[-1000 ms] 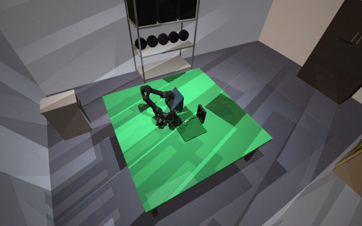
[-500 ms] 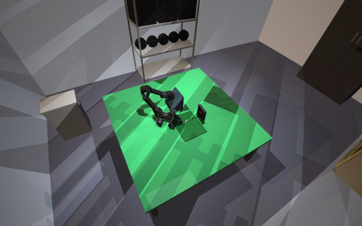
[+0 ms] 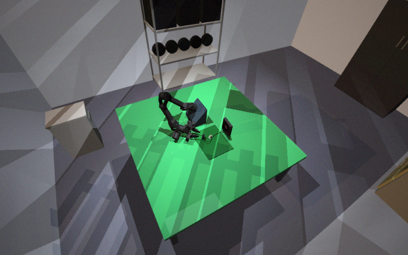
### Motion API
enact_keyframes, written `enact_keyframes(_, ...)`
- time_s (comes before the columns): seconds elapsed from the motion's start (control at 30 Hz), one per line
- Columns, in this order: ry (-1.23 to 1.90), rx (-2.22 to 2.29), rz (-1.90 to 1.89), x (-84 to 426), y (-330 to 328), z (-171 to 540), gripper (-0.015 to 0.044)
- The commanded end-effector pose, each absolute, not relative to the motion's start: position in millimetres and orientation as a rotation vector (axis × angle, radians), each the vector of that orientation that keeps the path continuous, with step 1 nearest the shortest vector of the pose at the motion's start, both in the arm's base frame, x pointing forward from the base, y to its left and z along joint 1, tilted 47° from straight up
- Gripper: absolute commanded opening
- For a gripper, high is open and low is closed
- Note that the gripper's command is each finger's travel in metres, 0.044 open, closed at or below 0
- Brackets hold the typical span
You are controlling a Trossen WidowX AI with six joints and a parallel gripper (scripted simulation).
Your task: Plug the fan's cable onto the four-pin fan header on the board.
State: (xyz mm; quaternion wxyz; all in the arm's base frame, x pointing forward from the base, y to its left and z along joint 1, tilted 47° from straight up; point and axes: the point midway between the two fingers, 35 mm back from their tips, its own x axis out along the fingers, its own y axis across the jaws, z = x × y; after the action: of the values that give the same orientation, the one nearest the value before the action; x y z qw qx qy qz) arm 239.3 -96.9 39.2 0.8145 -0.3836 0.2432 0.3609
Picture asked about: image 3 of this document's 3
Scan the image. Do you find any black cooling fan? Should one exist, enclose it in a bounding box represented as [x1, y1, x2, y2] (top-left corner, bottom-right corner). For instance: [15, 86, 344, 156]
[222, 117, 233, 136]

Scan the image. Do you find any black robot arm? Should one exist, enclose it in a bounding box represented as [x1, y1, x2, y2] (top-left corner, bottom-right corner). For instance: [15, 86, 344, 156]
[158, 91, 198, 140]

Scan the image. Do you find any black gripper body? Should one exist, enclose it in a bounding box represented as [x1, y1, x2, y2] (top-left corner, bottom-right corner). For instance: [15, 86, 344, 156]
[181, 121, 195, 142]

